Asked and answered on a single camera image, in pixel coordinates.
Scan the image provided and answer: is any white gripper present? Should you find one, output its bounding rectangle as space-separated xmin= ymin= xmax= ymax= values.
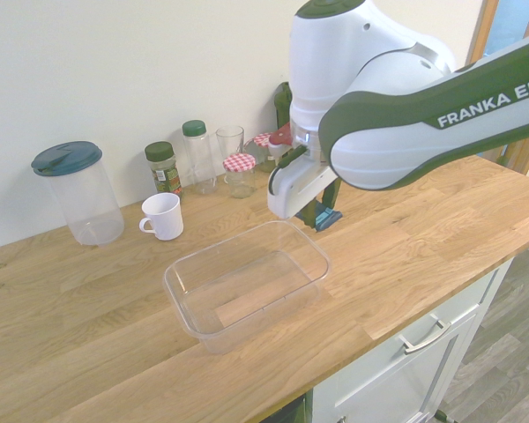
xmin=266 ymin=150 xmax=342 ymax=231

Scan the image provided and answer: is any dark blue protein bar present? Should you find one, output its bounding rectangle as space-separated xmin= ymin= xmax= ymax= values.
xmin=313 ymin=200 xmax=344 ymax=234

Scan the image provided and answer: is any clear rectangular plastic container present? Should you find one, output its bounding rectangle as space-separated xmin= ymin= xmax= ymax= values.
xmin=162 ymin=219 xmax=332 ymax=356

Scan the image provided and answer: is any labelled jar red checked lid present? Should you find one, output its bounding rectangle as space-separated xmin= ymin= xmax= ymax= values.
xmin=252 ymin=132 xmax=278 ymax=174

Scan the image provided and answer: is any small jar red checked lid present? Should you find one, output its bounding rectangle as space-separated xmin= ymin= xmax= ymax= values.
xmin=222 ymin=153 xmax=257 ymax=200

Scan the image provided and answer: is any dark green shaker bottle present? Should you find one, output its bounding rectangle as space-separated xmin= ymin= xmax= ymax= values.
xmin=273 ymin=80 xmax=293 ymax=133

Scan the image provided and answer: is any clear drinking glass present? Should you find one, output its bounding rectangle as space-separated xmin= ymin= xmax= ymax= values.
xmin=215 ymin=125 xmax=245 ymax=160

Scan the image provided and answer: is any clear bottle with green cap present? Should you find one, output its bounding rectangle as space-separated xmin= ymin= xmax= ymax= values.
xmin=181 ymin=119 xmax=218 ymax=196

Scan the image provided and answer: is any white plastic mug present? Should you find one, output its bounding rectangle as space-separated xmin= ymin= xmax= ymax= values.
xmin=138 ymin=192 xmax=185 ymax=241

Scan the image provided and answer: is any spice jar with dark lid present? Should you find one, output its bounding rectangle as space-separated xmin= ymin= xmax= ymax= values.
xmin=144 ymin=140 xmax=185 ymax=200

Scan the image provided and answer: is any white kitchen cabinet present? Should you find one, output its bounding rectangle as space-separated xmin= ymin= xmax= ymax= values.
xmin=310 ymin=255 xmax=516 ymax=423

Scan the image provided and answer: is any clear canister with teal lid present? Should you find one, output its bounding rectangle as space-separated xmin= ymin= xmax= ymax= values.
xmin=30 ymin=140 xmax=125 ymax=247

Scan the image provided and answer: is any red and grey wrist camera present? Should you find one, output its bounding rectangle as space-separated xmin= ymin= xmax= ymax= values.
xmin=268 ymin=122 xmax=295 ymax=167

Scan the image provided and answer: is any silver drawer handle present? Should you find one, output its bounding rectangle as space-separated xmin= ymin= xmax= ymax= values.
xmin=399 ymin=318 xmax=452 ymax=356

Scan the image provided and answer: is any wooden door frame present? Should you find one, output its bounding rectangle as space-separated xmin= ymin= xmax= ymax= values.
xmin=466 ymin=0 xmax=529 ymax=177

